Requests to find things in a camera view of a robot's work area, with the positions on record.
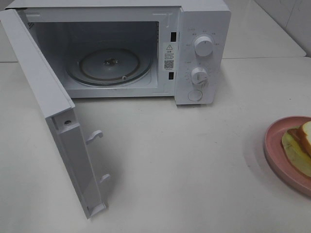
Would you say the white microwave oven body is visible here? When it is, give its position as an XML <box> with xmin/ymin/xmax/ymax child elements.
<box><xmin>5</xmin><ymin>0</ymin><xmax>231</xmax><ymax>105</ymax></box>

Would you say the round white door button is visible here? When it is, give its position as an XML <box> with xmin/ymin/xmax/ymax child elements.
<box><xmin>188</xmin><ymin>90</ymin><xmax>203</xmax><ymax>101</ymax></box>

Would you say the toast sandwich with lettuce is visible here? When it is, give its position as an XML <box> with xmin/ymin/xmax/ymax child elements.
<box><xmin>281</xmin><ymin>121</ymin><xmax>311</xmax><ymax>177</ymax></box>

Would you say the pink round plate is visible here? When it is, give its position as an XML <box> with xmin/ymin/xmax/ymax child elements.
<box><xmin>264</xmin><ymin>116</ymin><xmax>311</xmax><ymax>197</ymax></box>

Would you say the glass microwave turntable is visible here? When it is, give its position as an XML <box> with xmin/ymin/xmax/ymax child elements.
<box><xmin>66</xmin><ymin>48</ymin><xmax>153</xmax><ymax>86</ymax></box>

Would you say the white timer knob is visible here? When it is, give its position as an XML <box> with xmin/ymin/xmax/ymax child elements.
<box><xmin>191</xmin><ymin>67</ymin><xmax>208</xmax><ymax>85</ymax></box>

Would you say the upper white power knob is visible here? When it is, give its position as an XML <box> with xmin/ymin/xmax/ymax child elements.
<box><xmin>194</xmin><ymin>34</ymin><xmax>214</xmax><ymax>57</ymax></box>

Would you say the white warning label sticker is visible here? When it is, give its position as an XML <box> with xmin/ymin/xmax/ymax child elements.
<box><xmin>162</xmin><ymin>42</ymin><xmax>176</xmax><ymax>71</ymax></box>

